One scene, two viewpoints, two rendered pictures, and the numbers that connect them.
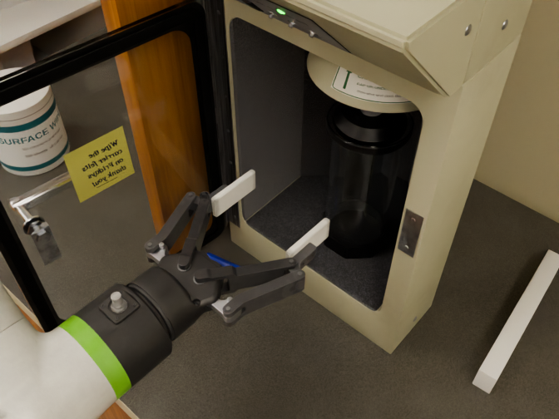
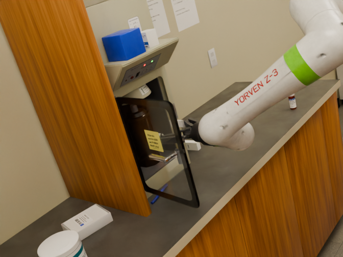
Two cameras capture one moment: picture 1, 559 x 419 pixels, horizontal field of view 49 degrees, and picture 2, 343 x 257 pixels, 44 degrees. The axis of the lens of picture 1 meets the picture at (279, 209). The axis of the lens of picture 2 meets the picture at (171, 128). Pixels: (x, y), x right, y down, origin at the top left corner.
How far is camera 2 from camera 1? 1.60 m
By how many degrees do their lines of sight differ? 72
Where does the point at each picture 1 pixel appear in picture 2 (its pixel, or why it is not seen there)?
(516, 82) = not seen: hidden behind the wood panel
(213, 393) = (210, 186)
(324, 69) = (137, 95)
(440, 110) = (163, 72)
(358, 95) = (147, 92)
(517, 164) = not seen: hidden behind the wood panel
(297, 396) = (207, 173)
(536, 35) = not seen: hidden behind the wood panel
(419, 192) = (170, 97)
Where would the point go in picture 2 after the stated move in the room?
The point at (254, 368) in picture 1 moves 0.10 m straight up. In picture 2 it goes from (199, 182) to (193, 160)
